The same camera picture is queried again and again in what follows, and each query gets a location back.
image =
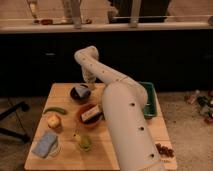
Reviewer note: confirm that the orange bowl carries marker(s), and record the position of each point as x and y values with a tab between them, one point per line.
93	122

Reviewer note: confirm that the grey towel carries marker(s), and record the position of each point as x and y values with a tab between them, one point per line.
82	91

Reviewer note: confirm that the green yellow toy pear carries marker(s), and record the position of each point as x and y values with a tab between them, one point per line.
83	141

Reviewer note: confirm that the clutter pile on floor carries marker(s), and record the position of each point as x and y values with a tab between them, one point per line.
205	104

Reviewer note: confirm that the blue folded cloth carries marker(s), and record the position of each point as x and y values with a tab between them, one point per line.
46	144

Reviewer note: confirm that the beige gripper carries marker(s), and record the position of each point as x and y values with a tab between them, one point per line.
89	78

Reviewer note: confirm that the white plate under cloth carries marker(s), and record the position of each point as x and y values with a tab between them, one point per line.
55	149

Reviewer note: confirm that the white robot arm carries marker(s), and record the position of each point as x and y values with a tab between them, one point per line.
122	102

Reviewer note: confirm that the white black sponge block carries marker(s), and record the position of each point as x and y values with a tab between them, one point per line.
90	114

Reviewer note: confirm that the green chili pepper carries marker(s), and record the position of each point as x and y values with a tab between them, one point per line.
56	109

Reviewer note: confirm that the red grape bunch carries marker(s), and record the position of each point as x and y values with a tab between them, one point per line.
165	151

